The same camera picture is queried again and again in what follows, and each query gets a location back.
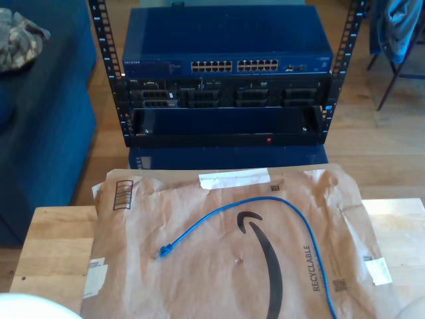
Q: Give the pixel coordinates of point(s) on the blue box under rack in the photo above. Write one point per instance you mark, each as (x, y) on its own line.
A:
(232, 157)

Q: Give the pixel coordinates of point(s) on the black rack shelf tray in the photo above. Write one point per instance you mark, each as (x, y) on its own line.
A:
(216, 138)

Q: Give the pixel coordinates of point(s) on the black Dell rack server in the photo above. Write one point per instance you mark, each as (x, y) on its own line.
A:
(229, 96)

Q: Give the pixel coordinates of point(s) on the brown paper mailer bag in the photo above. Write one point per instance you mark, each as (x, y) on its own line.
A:
(199, 266)

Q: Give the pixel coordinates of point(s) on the blue sofa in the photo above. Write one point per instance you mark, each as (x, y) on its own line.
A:
(43, 133)

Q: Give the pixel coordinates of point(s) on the dark metal chair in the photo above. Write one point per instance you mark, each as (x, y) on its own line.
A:
(396, 71)

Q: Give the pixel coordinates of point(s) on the camouflage cloth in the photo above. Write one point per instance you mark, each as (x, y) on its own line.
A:
(20, 43)

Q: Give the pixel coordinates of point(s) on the blue jacket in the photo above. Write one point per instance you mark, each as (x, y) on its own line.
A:
(395, 26)

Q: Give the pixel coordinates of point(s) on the blue Netgear network switch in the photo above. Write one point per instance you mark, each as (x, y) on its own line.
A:
(225, 33)

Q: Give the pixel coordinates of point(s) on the black perforated rack post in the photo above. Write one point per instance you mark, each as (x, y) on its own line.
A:
(103, 33)
(352, 30)

